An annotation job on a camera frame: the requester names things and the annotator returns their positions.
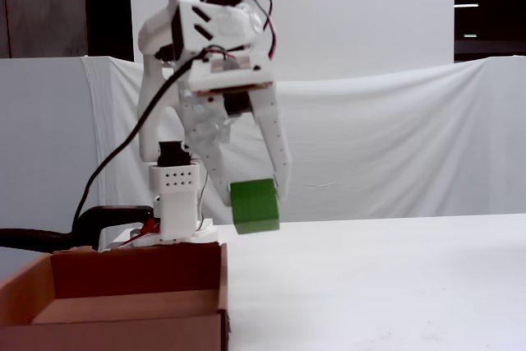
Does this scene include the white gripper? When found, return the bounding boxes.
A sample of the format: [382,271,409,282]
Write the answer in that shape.
[177,79,293,208]

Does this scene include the green cube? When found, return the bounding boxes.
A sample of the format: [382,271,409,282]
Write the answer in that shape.
[228,178,281,236]

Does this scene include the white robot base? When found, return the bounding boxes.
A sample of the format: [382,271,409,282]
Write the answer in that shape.
[98,219,219,252]

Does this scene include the brown cardboard box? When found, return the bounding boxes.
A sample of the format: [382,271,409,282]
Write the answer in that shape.
[0,242,231,351]

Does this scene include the white draped cloth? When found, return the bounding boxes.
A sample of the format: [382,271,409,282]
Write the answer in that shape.
[0,54,526,233]

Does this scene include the white backdrop board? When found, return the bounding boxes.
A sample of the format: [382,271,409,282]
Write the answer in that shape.
[128,0,456,81]

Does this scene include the thick black tube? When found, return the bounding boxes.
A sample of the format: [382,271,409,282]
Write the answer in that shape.
[0,227,83,252]

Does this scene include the dark brown cabinet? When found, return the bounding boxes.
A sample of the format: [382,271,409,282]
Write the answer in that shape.
[0,0,136,62]

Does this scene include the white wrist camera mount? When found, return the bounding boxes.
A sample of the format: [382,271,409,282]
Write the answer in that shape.
[187,51,275,94]

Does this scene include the thin black camera cable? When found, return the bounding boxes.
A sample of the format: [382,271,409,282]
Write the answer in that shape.
[72,48,207,241]

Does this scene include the red black servo cable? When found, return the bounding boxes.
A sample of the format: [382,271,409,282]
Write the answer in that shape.
[203,0,279,61]

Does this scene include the red base wires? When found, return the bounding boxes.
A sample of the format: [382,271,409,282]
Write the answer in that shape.
[125,219,162,247]

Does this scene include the black clamp handle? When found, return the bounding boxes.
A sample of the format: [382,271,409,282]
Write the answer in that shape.
[72,205,154,252]

